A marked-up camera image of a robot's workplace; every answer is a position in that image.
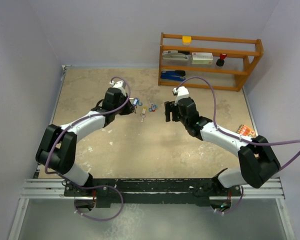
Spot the white red cardboard box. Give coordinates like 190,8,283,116
191,52,214,65

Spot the wooden shelf rack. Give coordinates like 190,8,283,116
158,33,264,92

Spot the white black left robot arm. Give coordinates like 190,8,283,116
35,86,135,196

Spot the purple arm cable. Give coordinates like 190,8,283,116
176,76,300,216
44,76,131,222

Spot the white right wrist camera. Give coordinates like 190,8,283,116
172,86,189,106

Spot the red black stamp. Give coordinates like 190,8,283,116
216,53,227,67

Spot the yellow lidded jar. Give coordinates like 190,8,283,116
181,35,192,46

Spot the yellow tag key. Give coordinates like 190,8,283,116
140,107,147,123

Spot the blue black stapler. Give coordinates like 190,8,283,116
160,70,186,82

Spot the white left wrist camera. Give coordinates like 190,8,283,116
109,80,126,95

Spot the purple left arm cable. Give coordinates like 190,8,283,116
44,76,131,222

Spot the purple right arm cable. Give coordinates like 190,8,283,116
176,76,300,216

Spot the blue tag key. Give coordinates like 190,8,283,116
129,98,140,106

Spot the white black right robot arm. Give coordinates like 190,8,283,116
164,97,281,196

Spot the grey stapler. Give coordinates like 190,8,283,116
161,50,191,65

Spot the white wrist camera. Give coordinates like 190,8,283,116
172,86,189,106
109,80,126,95

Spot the orange packet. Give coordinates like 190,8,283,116
236,124,256,138

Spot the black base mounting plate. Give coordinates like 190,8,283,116
62,178,241,208

